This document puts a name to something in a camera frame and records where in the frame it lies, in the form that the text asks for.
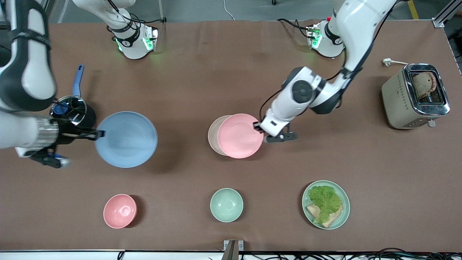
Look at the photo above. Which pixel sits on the pink plate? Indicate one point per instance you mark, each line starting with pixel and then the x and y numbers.
pixel 240 136

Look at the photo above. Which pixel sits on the blue plate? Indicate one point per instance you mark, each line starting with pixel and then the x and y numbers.
pixel 126 141

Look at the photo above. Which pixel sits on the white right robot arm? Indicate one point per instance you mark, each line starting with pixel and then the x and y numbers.
pixel 32 72

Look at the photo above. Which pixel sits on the glass lid with blue knob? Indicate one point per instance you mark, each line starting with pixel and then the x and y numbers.
pixel 74 110

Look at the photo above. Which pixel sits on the beige plate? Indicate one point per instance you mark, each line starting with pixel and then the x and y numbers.
pixel 213 135

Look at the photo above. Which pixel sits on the small pink bowl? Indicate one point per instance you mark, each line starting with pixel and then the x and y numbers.
pixel 120 211

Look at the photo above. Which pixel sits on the small green bowl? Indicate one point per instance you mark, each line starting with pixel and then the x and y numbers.
pixel 226 205

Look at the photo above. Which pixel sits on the green lettuce leaf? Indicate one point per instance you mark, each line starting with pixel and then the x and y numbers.
pixel 325 200

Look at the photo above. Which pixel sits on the green plate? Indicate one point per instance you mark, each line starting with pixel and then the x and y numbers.
pixel 345 206

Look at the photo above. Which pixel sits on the brown bread slice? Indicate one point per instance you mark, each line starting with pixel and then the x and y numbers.
pixel 334 218

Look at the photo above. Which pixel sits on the beige chrome toaster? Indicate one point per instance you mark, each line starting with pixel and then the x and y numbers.
pixel 397 104

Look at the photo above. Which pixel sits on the white power plug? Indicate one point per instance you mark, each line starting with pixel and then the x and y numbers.
pixel 387 62

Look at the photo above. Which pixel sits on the toasted bread in toaster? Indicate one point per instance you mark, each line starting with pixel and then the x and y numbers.
pixel 422 86

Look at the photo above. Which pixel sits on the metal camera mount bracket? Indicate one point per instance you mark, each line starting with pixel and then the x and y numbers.
pixel 232 249

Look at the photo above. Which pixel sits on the aluminium frame post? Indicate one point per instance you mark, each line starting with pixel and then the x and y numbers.
pixel 442 18

